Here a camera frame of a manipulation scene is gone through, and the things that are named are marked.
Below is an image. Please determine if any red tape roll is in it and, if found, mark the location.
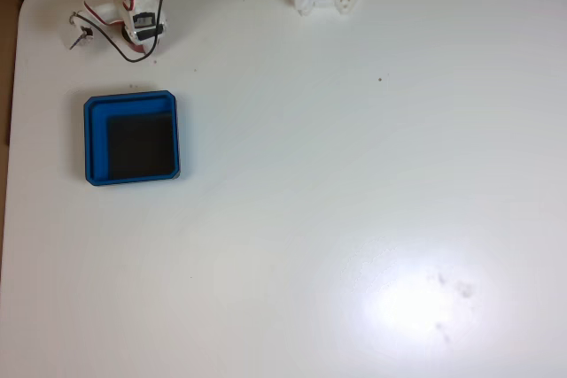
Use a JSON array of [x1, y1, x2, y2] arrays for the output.
[[126, 39, 155, 56]]

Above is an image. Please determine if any blue square box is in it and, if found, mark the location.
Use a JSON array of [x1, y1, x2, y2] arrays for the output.
[[82, 89, 183, 187]]

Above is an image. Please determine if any brown cardboard box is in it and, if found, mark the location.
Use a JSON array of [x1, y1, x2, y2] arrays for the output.
[[0, 0, 22, 147]]

